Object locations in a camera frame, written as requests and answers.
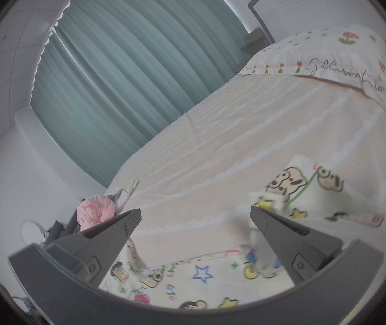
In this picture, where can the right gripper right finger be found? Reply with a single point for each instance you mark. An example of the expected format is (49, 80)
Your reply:
(294, 249)

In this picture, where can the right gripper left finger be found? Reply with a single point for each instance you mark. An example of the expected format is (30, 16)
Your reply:
(91, 249)

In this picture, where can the white printed pyjama top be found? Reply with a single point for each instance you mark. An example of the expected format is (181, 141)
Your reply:
(213, 283)

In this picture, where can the bed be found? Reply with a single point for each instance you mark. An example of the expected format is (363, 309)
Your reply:
(247, 130)

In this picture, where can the pink garment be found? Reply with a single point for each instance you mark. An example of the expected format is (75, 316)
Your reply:
(94, 212)

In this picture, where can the white and grey garment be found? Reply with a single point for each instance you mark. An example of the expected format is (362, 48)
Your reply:
(127, 195)

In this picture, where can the blue-green curtain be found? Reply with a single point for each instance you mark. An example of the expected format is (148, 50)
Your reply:
(78, 113)
(145, 46)

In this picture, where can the white printed pillow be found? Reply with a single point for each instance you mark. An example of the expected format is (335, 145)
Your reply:
(331, 56)

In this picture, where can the grey bedside table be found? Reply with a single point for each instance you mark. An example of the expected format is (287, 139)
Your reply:
(252, 39)

